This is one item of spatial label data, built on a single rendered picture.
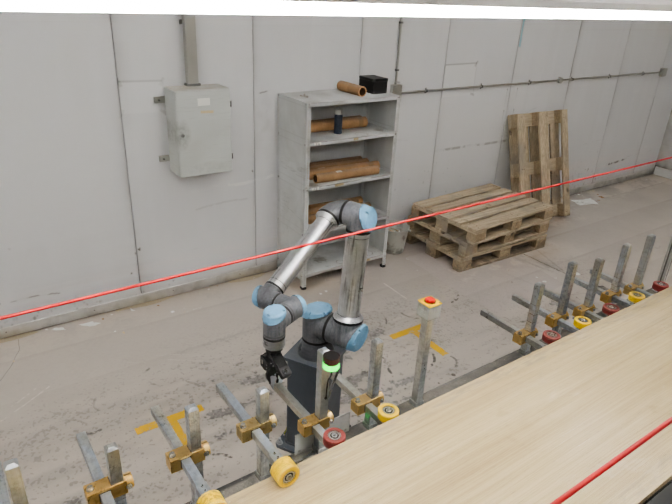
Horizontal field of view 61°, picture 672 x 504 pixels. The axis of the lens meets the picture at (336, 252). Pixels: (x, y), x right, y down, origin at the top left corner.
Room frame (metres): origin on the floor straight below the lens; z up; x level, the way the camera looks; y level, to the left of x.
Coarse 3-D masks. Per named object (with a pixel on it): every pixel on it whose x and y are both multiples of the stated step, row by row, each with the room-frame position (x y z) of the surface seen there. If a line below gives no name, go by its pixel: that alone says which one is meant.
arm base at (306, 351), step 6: (300, 342) 2.50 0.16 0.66; (306, 342) 2.45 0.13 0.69; (324, 342) 2.44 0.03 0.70; (300, 348) 2.48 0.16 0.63; (306, 348) 2.44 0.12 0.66; (312, 348) 2.43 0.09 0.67; (318, 348) 2.43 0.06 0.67; (330, 348) 2.47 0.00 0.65; (300, 354) 2.45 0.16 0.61; (306, 354) 2.43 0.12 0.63; (312, 354) 2.42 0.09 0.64; (312, 360) 2.41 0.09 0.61
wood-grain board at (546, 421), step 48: (576, 336) 2.31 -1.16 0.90; (624, 336) 2.33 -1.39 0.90; (480, 384) 1.91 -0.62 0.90; (528, 384) 1.92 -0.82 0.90; (576, 384) 1.94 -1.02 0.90; (624, 384) 1.96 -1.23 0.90; (384, 432) 1.60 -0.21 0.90; (432, 432) 1.61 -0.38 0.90; (480, 432) 1.62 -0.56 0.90; (528, 432) 1.64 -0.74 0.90; (576, 432) 1.65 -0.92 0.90; (624, 432) 1.66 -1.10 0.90; (336, 480) 1.37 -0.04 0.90; (384, 480) 1.38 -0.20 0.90; (432, 480) 1.39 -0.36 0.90; (480, 480) 1.40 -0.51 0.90; (528, 480) 1.41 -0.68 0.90; (576, 480) 1.42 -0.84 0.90; (624, 480) 1.43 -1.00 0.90
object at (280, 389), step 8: (280, 384) 1.89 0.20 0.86; (280, 392) 1.85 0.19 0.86; (288, 392) 1.84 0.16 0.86; (288, 400) 1.79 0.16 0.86; (296, 400) 1.80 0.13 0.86; (296, 408) 1.75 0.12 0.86; (304, 408) 1.75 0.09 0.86; (304, 416) 1.71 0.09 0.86; (312, 432) 1.65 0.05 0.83; (320, 432) 1.62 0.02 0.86; (320, 440) 1.61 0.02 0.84
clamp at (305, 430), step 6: (312, 414) 1.71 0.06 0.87; (330, 414) 1.72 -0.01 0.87; (300, 420) 1.67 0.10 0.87; (312, 420) 1.67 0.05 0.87; (318, 420) 1.68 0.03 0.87; (324, 420) 1.69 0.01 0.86; (330, 420) 1.70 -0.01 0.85; (300, 426) 1.66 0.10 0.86; (306, 426) 1.64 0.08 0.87; (312, 426) 1.65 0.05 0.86; (324, 426) 1.69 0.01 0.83; (300, 432) 1.65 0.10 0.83; (306, 432) 1.64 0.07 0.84
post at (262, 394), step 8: (256, 392) 1.56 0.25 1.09; (264, 392) 1.55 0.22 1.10; (256, 400) 1.56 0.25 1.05; (264, 400) 1.54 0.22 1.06; (256, 408) 1.56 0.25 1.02; (264, 408) 1.54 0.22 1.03; (256, 416) 1.56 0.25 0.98; (264, 416) 1.54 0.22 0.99; (256, 448) 1.56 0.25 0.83; (256, 456) 1.56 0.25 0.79; (264, 456) 1.54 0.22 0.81; (264, 464) 1.54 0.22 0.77; (264, 472) 1.54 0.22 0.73
